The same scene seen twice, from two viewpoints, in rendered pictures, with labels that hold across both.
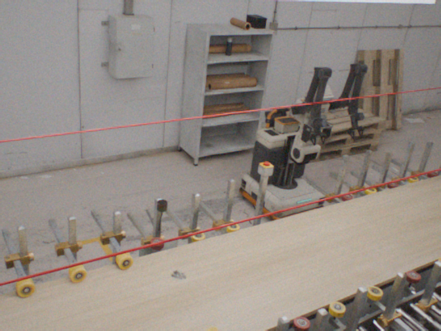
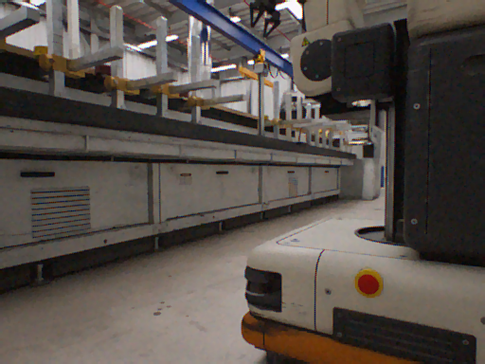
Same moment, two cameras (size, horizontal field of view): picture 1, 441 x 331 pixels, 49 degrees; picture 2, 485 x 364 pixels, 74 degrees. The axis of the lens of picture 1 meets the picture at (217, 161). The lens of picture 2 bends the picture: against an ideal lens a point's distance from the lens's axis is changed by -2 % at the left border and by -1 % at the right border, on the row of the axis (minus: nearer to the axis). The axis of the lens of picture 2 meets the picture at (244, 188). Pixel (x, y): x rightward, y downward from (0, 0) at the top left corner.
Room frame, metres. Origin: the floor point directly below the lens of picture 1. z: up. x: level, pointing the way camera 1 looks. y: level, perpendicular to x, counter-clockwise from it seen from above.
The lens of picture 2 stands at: (4.95, -1.43, 0.45)
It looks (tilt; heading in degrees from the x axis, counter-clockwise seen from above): 3 degrees down; 155
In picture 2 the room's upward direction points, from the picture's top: straight up
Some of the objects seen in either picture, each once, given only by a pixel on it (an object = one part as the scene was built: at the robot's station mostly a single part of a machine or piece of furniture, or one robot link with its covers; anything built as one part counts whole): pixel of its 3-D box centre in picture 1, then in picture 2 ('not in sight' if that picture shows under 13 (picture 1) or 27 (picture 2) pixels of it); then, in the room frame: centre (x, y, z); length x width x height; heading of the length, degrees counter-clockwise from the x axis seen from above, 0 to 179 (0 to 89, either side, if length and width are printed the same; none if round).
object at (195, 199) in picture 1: (193, 226); (288, 121); (2.52, 0.11, 0.87); 0.04 x 0.04 x 0.48; 35
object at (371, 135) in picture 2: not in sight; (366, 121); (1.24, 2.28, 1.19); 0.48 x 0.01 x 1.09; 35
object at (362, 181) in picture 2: not in sight; (326, 141); (0.44, 2.18, 0.95); 1.65 x 0.70 x 1.90; 35
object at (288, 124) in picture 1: (286, 125); not in sight; (4.48, -0.63, 0.87); 0.23 x 0.15 x 0.11; 124
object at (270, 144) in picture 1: (283, 152); (458, 111); (4.46, -0.64, 0.59); 0.55 x 0.34 x 0.83; 124
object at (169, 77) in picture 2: (371, 184); (135, 84); (3.54, -1.27, 0.80); 0.43 x 0.03 x 0.04; 35
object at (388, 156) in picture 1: (382, 178); (116, 66); (3.51, -1.34, 0.87); 0.04 x 0.04 x 0.48; 35
